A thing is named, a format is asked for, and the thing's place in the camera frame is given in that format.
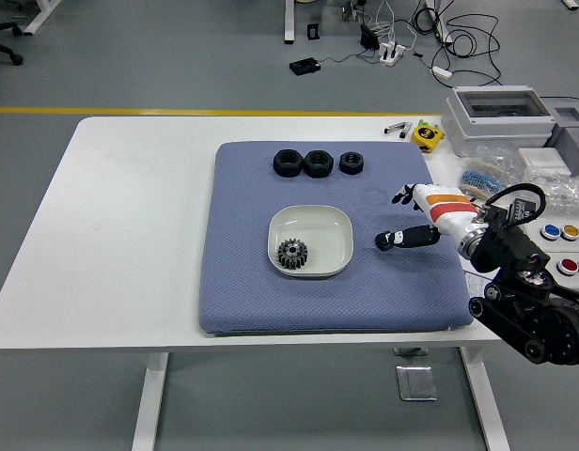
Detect purple white label card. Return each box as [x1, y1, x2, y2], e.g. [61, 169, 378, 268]
[463, 270, 489, 302]

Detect thin black cable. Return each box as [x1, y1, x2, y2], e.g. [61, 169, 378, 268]
[317, 46, 383, 65]

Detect yellow tape measure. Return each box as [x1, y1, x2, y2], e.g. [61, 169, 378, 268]
[410, 122, 446, 154]

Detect small black circuit board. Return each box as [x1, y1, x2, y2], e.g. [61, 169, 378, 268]
[509, 195, 538, 222]

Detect large black hex nut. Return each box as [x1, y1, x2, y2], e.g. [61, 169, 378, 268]
[302, 149, 334, 179]
[272, 148, 304, 179]

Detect black box on floor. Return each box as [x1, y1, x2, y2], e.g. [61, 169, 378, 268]
[289, 57, 322, 76]

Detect white desk leg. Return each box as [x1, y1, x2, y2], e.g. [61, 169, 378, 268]
[283, 0, 299, 45]

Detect small white box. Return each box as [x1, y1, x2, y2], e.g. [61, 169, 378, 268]
[515, 147, 571, 170]

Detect small black hex nut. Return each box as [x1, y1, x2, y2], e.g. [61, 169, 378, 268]
[338, 150, 365, 176]

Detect clear plastic bag of parts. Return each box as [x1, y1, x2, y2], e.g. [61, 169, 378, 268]
[519, 167, 579, 215]

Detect metal floor plate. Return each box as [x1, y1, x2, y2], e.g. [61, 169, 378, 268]
[395, 365, 438, 401]

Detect blue resistor tape roll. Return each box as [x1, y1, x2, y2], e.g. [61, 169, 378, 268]
[458, 159, 507, 196]

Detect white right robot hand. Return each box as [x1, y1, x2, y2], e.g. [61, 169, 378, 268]
[373, 182, 484, 252]

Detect grey blue-yellow-red button box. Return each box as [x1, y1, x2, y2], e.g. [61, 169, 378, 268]
[519, 216, 579, 257]

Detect large dark metal gear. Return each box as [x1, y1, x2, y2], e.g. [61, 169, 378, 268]
[276, 238, 310, 272]

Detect black office chair base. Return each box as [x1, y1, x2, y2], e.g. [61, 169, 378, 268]
[0, 0, 25, 66]

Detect grey enclosure with clear lid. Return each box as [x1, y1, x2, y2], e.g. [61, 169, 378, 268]
[441, 85, 558, 157]

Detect grey box with orange button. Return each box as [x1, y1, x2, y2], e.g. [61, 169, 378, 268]
[550, 103, 579, 179]

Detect white charging cables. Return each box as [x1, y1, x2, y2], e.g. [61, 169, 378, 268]
[371, 0, 417, 53]

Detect grey red-green button box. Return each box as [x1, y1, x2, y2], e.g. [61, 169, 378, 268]
[536, 252, 579, 301]

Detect blue-grey padded mat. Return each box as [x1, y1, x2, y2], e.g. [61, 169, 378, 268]
[197, 140, 475, 335]

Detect black floor cables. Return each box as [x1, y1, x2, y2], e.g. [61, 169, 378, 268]
[411, 0, 505, 88]

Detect white square dish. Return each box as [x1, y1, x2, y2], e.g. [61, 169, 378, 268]
[268, 204, 356, 278]

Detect black connector block with wires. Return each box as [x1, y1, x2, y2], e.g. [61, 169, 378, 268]
[477, 202, 507, 226]

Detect white power strip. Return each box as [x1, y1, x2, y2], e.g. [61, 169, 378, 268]
[378, 40, 407, 67]

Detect black power adapter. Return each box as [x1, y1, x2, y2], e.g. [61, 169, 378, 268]
[359, 23, 380, 50]

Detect white table leg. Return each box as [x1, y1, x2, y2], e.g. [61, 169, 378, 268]
[460, 347, 511, 451]
[131, 352, 169, 451]

